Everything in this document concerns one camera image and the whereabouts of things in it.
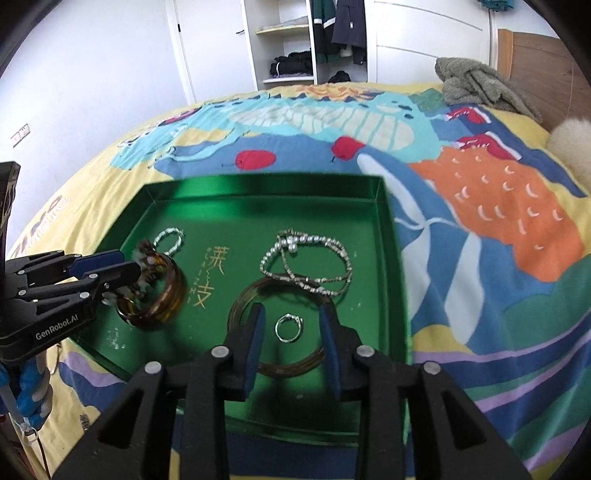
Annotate person's left hand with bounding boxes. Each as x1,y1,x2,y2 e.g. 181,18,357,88
0,355,54,428

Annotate grey crumpled cloth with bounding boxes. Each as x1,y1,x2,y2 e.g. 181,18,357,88
435,57,544,124

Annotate white fluffy pillow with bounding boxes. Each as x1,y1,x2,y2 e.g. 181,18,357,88
547,117,591,185

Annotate silver chain bracelets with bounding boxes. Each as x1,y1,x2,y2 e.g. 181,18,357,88
277,233,354,297

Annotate amber bangle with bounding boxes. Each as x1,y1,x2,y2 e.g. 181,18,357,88
115,251,188,330

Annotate silver charm bracelet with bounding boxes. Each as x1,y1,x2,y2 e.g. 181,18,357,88
260,228,302,280

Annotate white wardrobe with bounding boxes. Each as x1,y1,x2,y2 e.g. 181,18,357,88
242,0,498,92

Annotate yellow printed duvet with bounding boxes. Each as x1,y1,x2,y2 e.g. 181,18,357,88
7,80,591,480

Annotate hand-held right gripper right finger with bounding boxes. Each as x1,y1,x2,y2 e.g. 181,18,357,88
318,305,534,480

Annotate beaded shell bracelet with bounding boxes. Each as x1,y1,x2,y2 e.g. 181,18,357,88
102,240,162,308

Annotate small silver ring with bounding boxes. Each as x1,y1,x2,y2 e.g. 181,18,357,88
274,313,305,343

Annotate twisted silver ring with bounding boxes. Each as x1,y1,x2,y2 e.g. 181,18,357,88
152,226,186,256

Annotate hanging green jacket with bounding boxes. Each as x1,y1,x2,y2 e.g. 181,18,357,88
309,0,338,65

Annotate hanging dark jacket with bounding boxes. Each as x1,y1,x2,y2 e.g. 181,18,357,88
330,0,368,65

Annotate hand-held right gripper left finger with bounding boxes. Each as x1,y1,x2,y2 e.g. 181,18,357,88
53,302,267,480

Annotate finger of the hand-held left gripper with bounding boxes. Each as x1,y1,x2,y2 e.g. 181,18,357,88
4,249,124,289
18,261,141,306

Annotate thin gold bangle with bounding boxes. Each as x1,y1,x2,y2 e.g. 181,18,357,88
228,279,335,377

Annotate green tray box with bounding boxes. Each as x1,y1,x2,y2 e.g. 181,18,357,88
69,173,414,446

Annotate folded black clothes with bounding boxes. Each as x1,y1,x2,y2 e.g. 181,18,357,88
270,52,311,77

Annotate white door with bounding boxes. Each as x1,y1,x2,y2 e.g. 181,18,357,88
173,0,259,105

